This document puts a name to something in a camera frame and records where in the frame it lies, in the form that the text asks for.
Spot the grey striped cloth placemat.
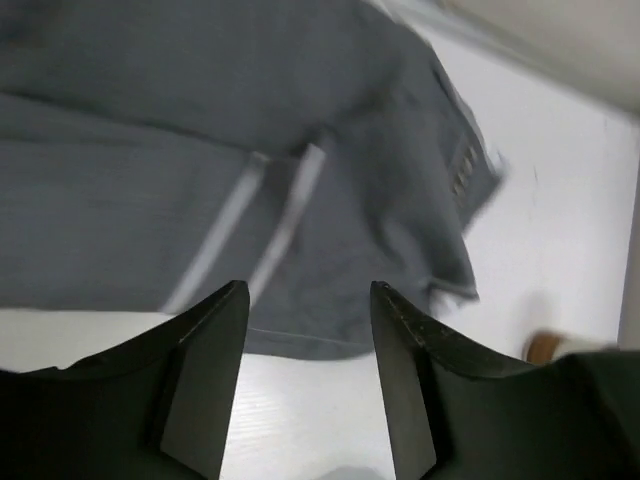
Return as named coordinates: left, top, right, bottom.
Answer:
left=1, top=1, right=501, bottom=361

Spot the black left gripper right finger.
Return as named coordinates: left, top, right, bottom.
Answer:
left=369, top=280, right=551, bottom=480

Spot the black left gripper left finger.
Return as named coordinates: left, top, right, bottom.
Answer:
left=64, top=280, right=251, bottom=480

